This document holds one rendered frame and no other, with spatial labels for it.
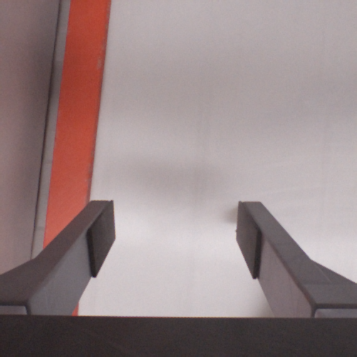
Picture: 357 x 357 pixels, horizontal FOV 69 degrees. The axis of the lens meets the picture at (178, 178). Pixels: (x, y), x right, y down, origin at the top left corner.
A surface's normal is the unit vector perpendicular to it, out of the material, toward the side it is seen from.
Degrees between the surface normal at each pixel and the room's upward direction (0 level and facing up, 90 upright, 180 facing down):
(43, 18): 90
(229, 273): 90
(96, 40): 90
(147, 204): 90
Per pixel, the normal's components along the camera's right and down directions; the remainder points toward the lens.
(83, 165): -0.10, -0.03
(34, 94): 0.99, 0.10
